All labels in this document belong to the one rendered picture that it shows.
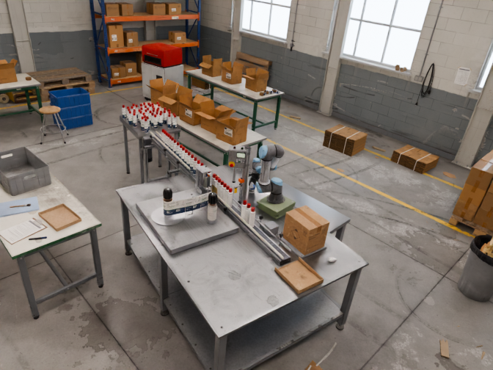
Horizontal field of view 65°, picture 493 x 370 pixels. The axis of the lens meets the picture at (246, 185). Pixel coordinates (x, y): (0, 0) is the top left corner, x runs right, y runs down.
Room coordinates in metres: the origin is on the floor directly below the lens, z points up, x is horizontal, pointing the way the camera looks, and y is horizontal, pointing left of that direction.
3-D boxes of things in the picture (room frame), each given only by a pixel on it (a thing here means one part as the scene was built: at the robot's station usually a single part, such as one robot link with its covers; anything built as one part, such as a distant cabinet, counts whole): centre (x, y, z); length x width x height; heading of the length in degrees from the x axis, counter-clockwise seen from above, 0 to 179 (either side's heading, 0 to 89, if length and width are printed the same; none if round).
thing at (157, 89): (6.27, 1.53, 0.97); 0.45 x 0.40 x 0.37; 139
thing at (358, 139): (6.99, -1.80, 0.16); 0.65 x 0.54 x 0.32; 51
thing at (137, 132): (5.11, 1.44, 0.46); 0.73 x 0.62 x 0.93; 37
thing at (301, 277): (2.36, -0.49, 0.85); 0.30 x 0.26 x 0.04; 37
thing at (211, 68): (8.44, 0.98, 0.97); 0.51 x 0.36 x 0.37; 140
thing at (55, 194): (3.23, 2.24, 0.40); 1.90 x 0.75 x 0.80; 47
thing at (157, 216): (2.94, 0.69, 0.89); 0.31 x 0.31 x 0.01
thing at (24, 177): (3.46, 2.37, 0.91); 0.60 x 0.40 x 0.22; 50
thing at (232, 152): (3.30, 0.11, 1.38); 0.17 x 0.10 x 0.19; 92
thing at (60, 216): (2.86, 1.67, 0.82); 0.34 x 0.24 x 0.03; 52
